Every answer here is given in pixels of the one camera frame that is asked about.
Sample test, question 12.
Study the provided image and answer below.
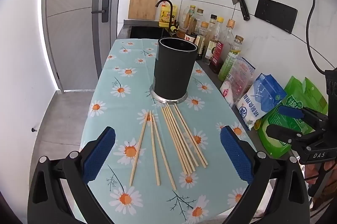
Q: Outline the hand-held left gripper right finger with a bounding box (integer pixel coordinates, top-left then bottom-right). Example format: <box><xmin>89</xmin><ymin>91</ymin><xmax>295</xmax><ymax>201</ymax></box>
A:
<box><xmin>220</xmin><ymin>125</ymin><xmax>311</xmax><ymax>224</ymax></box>

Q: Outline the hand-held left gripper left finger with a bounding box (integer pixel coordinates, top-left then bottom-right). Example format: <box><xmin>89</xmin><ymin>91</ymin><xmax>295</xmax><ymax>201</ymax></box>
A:
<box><xmin>28</xmin><ymin>126</ymin><xmax>116</xmax><ymax>224</ymax></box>

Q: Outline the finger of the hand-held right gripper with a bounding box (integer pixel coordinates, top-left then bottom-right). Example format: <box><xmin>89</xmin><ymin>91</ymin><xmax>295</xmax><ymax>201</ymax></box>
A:
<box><xmin>266</xmin><ymin>125</ymin><xmax>314</xmax><ymax>147</ymax></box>
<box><xmin>278</xmin><ymin>106</ymin><xmax>328</xmax><ymax>130</ymax></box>

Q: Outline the bunch of wooden chopsticks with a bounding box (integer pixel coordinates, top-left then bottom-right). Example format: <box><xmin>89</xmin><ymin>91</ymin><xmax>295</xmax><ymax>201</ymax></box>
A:
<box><xmin>129</xmin><ymin>104</ymin><xmax>208</xmax><ymax>191</ymax></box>

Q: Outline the black cylindrical utensil holder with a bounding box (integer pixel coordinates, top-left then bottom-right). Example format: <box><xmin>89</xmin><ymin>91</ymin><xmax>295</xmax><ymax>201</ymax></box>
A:
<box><xmin>150</xmin><ymin>37</ymin><xmax>198</xmax><ymax>105</ymax></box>

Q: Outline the person's right forearm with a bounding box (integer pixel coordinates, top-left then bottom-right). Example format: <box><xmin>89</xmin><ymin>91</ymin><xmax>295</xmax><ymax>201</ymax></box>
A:
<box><xmin>309</xmin><ymin>196</ymin><xmax>336</xmax><ymax>224</ymax></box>

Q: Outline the glass jar with wooden utensils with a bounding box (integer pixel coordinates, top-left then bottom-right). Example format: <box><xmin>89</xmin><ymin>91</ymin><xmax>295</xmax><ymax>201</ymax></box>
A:
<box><xmin>176</xmin><ymin>14</ymin><xmax>197</xmax><ymax>40</ymax></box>

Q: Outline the person's right hand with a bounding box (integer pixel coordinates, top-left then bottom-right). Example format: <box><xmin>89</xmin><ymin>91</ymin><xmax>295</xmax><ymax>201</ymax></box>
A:
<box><xmin>305</xmin><ymin>161</ymin><xmax>336</xmax><ymax>185</ymax></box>

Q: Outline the green sugar bag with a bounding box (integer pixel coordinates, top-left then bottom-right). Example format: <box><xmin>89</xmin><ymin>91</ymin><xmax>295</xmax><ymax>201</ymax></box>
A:
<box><xmin>257</xmin><ymin>76</ymin><xmax>328</xmax><ymax>159</ymax></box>

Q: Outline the blue and white salt bag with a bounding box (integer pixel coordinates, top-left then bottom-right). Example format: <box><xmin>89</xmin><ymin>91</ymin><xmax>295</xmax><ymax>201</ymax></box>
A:
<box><xmin>235</xmin><ymin>73</ymin><xmax>287</xmax><ymax>131</ymax></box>

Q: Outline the daisy print tablecloth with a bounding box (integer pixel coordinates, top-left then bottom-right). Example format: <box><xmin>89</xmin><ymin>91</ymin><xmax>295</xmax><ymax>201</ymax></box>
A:
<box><xmin>80</xmin><ymin>38</ymin><xmax>264</xmax><ymax>224</ymax></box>

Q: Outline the white bag red print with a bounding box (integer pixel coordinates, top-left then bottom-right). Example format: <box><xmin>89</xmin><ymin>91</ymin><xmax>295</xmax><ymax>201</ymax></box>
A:
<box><xmin>220</xmin><ymin>57</ymin><xmax>256</xmax><ymax>106</ymax></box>

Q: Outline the oil bottle green label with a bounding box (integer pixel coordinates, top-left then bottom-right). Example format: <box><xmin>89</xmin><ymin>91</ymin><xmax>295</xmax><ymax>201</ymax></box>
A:
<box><xmin>218</xmin><ymin>35</ymin><xmax>244</xmax><ymax>82</ymax></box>

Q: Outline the tall bottle red label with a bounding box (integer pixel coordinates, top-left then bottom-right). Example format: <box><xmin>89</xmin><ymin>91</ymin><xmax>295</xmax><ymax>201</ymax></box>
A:
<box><xmin>209</xmin><ymin>19</ymin><xmax>236</xmax><ymax>74</ymax></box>

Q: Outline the clear bottle black cap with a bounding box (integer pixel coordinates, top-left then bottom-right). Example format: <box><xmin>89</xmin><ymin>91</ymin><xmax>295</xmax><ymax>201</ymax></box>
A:
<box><xmin>205</xmin><ymin>14</ymin><xmax>218</xmax><ymax>60</ymax></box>

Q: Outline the clear bottle yellow cap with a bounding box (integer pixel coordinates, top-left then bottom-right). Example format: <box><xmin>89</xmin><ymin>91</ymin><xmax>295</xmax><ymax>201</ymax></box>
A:
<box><xmin>214</xmin><ymin>17</ymin><xmax>225</xmax><ymax>43</ymax></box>

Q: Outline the dark bottle pale label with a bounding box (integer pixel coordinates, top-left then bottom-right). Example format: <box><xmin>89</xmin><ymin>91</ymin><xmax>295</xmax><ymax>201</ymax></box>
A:
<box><xmin>196</xmin><ymin>21</ymin><xmax>209</xmax><ymax>57</ymax></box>

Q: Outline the grey door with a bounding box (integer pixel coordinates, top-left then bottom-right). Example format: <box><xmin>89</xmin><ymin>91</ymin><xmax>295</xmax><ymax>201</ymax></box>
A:
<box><xmin>42</xmin><ymin>0</ymin><xmax>124</xmax><ymax>90</ymax></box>

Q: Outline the black kitchen sink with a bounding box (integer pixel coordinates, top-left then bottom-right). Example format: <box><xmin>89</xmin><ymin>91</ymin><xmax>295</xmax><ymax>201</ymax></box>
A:
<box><xmin>129</xmin><ymin>25</ymin><xmax>171</xmax><ymax>39</ymax></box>

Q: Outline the clear bottle gold cap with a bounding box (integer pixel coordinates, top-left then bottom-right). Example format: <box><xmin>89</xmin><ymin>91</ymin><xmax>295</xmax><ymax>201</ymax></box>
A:
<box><xmin>195</xmin><ymin>8</ymin><xmax>205</xmax><ymax>27</ymax></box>

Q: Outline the clear bottle yellow-green cap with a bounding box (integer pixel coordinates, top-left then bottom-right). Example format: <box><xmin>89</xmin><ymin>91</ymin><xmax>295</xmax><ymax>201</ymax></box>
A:
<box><xmin>184</xmin><ymin>5</ymin><xmax>197</xmax><ymax>32</ymax></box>

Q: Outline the yellow oil jug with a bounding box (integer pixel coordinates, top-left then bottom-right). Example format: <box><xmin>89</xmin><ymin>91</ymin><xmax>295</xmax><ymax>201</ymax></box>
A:
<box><xmin>159</xmin><ymin>2</ymin><xmax>171</xmax><ymax>23</ymax></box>

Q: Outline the black curved faucet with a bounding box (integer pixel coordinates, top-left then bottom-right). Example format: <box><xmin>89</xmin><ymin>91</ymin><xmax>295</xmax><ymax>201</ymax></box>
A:
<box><xmin>155</xmin><ymin>0</ymin><xmax>177</xmax><ymax>27</ymax></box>

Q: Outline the wooden cutting board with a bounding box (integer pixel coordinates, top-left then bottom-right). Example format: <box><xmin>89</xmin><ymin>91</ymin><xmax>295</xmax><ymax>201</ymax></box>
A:
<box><xmin>128</xmin><ymin>0</ymin><xmax>160</xmax><ymax>21</ymax></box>

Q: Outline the black wall socket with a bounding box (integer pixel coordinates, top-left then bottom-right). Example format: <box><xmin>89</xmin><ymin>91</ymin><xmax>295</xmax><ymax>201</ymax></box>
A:
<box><xmin>254</xmin><ymin>0</ymin><xmax>298</xmax><ymax>34</ymax></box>

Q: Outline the black door lock handle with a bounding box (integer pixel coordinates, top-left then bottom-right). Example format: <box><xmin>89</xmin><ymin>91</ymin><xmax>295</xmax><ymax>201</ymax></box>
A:
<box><xmin>91</xmin><ymin>0</ymin><xmax>110</xmax><ymax>23</ymax></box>

